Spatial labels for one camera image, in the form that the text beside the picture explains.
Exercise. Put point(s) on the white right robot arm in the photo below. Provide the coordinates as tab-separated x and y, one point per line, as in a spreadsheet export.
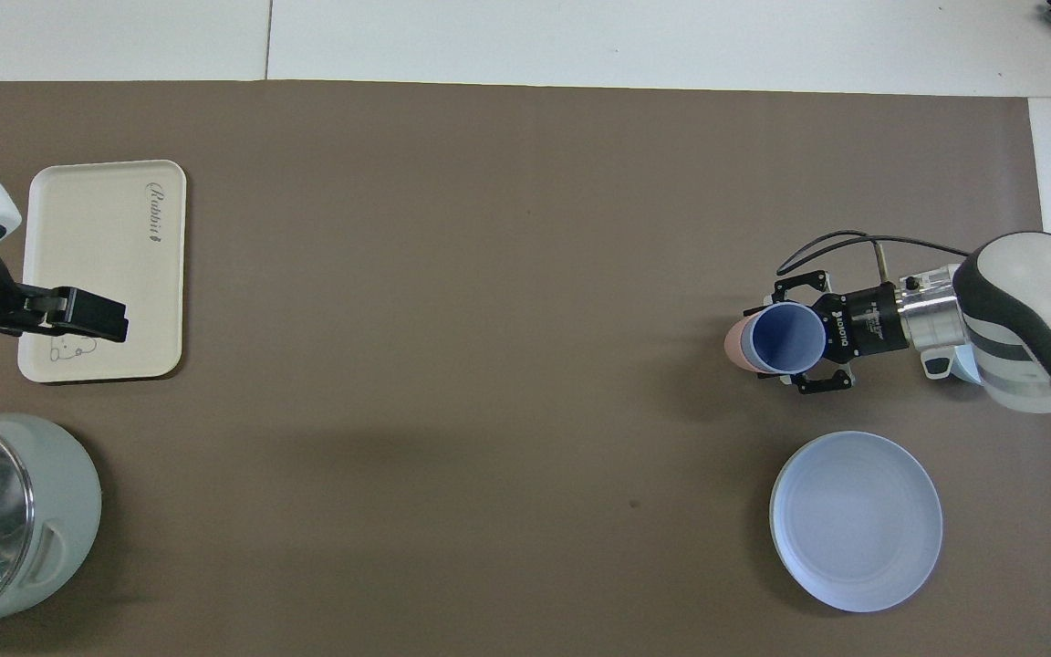
1027	319

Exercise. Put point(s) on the brown table mat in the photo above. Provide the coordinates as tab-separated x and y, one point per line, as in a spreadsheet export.
489	365

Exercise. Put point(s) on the cream rabbit print tray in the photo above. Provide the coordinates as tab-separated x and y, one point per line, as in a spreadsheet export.
106	265

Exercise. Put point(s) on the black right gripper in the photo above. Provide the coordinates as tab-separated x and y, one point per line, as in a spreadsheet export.
863	319

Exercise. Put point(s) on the light blue bowl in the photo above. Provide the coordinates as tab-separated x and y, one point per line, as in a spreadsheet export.
968	370

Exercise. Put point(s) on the pale green cooking pot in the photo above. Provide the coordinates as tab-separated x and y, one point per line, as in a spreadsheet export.
65	502

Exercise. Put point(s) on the blue plastic cup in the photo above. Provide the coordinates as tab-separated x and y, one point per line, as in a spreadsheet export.
785	338

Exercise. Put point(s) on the pink plastic cup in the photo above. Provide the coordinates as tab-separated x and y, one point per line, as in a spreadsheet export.
733	345

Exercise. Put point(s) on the periwinkle blue plate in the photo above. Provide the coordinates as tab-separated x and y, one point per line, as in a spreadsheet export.
854	520

